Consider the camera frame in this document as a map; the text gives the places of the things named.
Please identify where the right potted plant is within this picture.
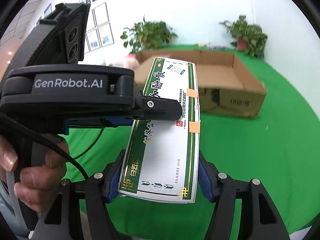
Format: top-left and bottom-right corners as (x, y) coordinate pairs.
(219, 15), (268, 59)

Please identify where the green table cloth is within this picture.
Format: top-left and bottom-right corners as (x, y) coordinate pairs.
(58, 43), (320, 238)

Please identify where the person's left hand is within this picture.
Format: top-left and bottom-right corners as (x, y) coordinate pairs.
(1, 137), (67, 212)

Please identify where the large open cardboard box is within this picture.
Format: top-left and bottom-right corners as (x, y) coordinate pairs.
(135, 49), (267, 118)

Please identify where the patterned flat packet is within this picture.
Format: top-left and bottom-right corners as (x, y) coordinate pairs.
(203, 43), (229, 51)

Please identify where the potted plant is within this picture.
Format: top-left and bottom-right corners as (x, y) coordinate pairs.
(219, 15), (268, 59)
(120, 18), (178, 54)

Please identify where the left potted plant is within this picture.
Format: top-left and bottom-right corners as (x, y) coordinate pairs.
(120, 18), (178, 54)

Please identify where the green white medicine box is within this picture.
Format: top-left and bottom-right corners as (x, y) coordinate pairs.
(118, 57), (201, 204)

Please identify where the pink pig plush toy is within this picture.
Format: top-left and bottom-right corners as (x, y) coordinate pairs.
(123, 54), (139, 69)

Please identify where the black cable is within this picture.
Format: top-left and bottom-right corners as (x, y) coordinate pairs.
(0, 112), (106, 181)

